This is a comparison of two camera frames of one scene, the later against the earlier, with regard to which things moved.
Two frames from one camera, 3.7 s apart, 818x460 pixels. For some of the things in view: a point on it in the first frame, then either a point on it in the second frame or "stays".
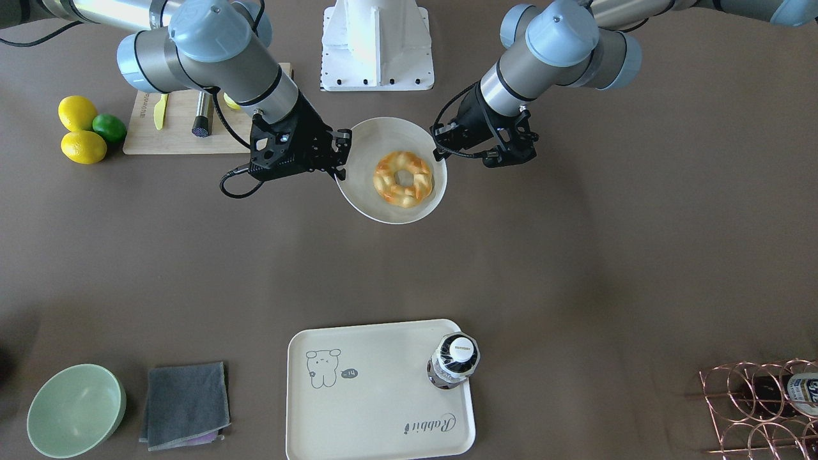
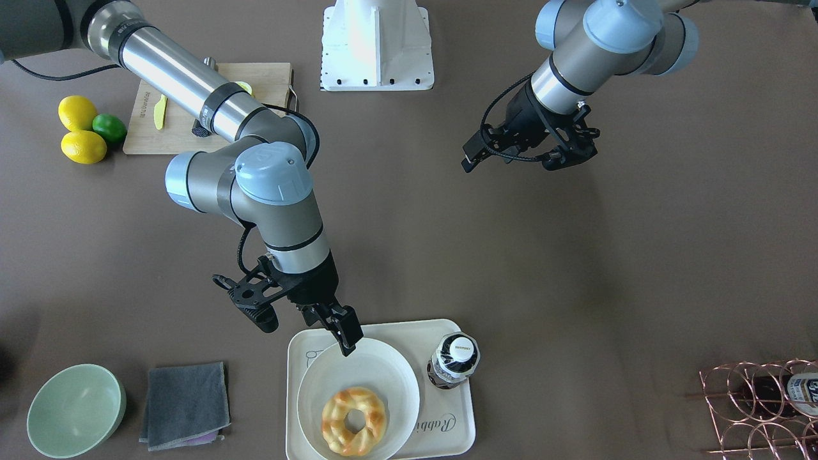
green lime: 110,128 stays
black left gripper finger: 439,154 -> 473,149
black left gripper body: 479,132 -> 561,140
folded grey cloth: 185,405 stays
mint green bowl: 75,411 stays
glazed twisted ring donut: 392,192 -> 341,439
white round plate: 371,140 -> 361,406
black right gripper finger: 341,143 -> 342,322
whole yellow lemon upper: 77,113 stays
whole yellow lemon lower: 84,147 stays
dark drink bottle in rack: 781,395 stays
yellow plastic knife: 158,112 stays
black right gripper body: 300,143 -> 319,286
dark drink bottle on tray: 457,358 stays
